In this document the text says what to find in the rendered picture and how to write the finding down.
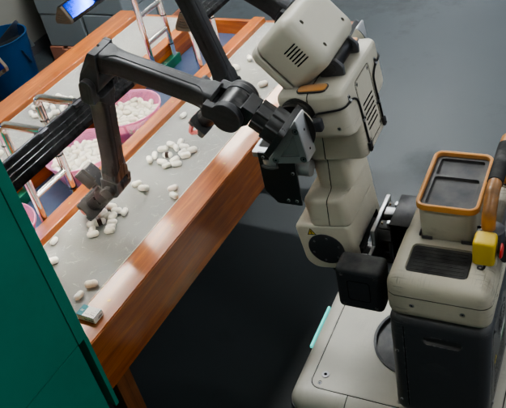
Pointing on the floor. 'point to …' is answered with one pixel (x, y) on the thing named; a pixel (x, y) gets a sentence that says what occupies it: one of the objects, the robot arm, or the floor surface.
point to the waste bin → (10, 56)
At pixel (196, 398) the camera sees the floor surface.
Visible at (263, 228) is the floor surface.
